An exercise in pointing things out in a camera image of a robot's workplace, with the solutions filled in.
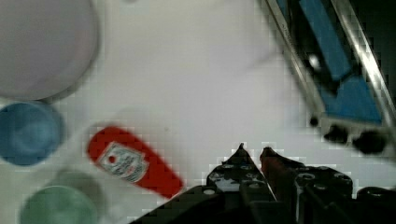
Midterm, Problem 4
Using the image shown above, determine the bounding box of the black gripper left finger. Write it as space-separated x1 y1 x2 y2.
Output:
206 143 275 224

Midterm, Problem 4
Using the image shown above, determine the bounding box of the lavender oval plate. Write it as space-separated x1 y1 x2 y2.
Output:
0 0 99 101

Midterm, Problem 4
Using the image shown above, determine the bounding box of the black toaster oven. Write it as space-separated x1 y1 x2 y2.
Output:
258 0 396 157

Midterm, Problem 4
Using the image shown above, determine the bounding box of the red ketchup bottle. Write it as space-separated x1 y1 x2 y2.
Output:
87 126 184 199

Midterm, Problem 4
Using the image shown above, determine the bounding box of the green mug with handle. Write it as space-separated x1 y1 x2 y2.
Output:
18 170 106 224

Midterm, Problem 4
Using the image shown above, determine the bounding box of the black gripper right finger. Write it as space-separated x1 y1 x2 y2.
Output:
260 147 354 224

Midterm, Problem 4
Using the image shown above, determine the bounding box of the blue plastic cup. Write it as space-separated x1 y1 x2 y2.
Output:
0 102 64 166

